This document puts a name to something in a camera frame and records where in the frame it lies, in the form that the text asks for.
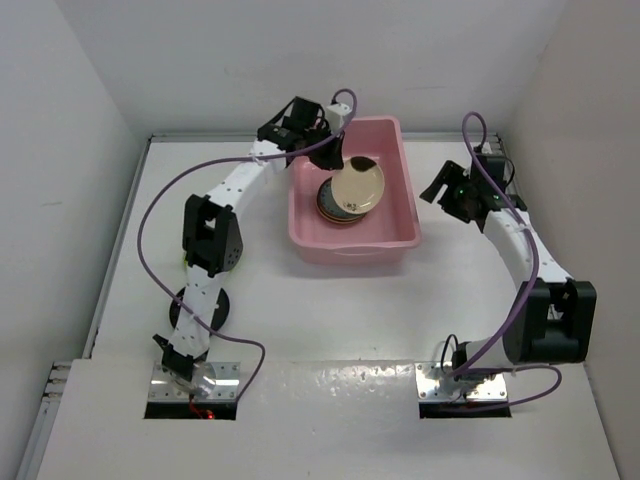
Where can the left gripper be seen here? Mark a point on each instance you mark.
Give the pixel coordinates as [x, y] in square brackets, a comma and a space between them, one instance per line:
[331, 158]

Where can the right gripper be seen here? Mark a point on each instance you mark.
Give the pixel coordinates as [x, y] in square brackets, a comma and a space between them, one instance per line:
[450, 175]

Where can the cream plate with black patch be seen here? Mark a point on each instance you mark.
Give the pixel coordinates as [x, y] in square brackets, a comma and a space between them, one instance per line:
[359, 186]

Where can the blue floral plate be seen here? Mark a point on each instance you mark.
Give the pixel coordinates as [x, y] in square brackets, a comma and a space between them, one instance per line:
[326, 202]

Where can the yellow patterned plate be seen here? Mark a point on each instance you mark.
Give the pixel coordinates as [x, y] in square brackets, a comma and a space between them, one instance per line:
[340, 220]

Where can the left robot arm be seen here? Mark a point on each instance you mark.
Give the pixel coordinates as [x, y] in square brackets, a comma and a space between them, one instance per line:
[211, 236]

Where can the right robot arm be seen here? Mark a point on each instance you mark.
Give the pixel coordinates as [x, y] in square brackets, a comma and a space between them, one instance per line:
[551, 319]

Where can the pink plastic bin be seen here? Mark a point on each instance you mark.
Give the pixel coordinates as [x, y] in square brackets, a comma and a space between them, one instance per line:
[386, 233]

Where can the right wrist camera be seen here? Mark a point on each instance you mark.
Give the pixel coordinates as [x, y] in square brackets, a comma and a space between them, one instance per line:
[495, 166]

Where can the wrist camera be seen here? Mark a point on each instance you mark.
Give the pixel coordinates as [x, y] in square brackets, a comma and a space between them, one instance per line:
[337, 116]
[495, 166]

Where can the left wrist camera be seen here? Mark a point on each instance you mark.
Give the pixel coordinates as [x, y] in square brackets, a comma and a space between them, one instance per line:
[337, 116]

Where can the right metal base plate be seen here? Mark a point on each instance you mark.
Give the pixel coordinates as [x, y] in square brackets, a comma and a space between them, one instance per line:
[435, 384]

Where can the metal base plate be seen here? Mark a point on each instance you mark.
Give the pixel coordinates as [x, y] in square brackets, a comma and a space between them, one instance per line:
[435, 384]
[211, 382]

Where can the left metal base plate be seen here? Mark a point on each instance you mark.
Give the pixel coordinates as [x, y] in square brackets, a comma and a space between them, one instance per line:
[211, 382]

